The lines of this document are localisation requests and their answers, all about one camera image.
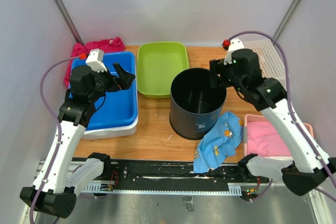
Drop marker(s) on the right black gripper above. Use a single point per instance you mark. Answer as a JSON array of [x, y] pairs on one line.
[[215, 68]]

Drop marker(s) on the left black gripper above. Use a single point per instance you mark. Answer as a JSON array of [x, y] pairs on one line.
[[124, 81]]

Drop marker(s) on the blue plastic tub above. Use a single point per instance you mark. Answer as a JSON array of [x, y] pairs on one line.
[[101, 110]]

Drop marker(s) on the green plastic basin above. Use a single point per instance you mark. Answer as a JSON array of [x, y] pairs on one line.
[[158, 63]]

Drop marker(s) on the large black cylindrical container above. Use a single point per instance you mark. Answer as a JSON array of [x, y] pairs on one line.
[[194, 105]]

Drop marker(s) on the white plastic tub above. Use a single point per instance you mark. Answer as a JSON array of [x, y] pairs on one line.
[[111, 132]]

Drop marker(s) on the white perforated basket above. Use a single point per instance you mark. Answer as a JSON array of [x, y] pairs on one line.
[[270, 63]]

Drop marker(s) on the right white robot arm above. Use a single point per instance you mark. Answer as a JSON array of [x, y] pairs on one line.
[[310, 166]]

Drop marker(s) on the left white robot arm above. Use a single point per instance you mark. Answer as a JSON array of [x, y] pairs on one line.
[[54, 192]]

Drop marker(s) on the magenta cloth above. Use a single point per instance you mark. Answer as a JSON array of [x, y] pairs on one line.
[[97, 47]]

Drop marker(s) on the blue patterned cloth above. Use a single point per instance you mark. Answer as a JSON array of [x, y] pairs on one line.
[[219, 143]]

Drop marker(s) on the pink cloth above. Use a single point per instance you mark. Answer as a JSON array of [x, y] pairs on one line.
[[263, 139]]

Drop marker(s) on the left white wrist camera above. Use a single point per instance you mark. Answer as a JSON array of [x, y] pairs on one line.
[[95, 61]]

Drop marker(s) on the right aluminium frame post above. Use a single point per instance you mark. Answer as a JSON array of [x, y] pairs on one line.
[[286, 18]]

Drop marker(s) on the aluminium frame post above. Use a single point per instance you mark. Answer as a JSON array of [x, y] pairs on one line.
[[286, 18], [68, 21]]

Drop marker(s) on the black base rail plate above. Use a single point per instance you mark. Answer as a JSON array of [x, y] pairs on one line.
[[171, 178]]

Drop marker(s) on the left aluminium frame post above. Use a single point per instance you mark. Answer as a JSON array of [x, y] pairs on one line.
[[68, 21]]

